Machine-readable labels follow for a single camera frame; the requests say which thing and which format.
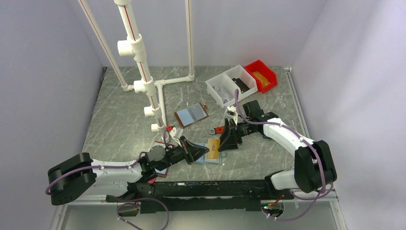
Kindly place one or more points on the white pvc pipe frame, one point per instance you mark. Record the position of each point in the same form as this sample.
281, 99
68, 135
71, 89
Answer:
133, 46

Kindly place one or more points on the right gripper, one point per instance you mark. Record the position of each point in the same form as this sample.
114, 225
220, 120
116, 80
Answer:
231, 137

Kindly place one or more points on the red plastic bin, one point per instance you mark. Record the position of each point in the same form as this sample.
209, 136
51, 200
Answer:
259, 66

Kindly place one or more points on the black part in bin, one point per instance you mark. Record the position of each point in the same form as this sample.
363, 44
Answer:
243, 87

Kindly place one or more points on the white divided bin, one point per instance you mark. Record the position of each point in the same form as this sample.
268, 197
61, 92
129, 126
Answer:
225, 80

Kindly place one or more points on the brown card holder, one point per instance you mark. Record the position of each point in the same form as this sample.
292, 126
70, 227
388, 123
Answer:
191, 115

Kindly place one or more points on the orange credit card in holder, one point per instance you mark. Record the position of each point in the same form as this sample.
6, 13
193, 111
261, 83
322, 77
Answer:
213, 154

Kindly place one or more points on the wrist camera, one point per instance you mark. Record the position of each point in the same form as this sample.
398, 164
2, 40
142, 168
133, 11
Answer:
175, 133
232, 113

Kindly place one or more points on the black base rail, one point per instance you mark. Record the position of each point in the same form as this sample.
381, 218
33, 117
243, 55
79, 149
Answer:
249, 195

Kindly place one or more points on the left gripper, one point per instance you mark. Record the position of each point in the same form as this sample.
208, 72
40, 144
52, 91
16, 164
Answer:
192, 151

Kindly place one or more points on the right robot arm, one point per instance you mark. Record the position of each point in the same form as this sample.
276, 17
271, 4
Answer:
313, 166

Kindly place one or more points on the red handled adjustable wrench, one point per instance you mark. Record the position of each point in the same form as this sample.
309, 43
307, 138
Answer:
217, 130

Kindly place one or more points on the red card holder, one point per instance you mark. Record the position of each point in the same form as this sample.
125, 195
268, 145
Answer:
160, 173

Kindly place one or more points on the grey parts in bin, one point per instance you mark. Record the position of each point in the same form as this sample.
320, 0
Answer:
223, 93

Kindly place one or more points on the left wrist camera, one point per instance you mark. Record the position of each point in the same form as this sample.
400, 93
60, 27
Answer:
175, 133

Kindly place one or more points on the yellow item in red bin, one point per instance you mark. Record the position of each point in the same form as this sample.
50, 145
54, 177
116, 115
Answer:
263, 80

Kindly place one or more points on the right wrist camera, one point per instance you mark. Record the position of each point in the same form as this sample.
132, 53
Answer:
232, 113

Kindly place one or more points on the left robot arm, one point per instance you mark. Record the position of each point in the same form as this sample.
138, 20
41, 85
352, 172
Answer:
82, 175

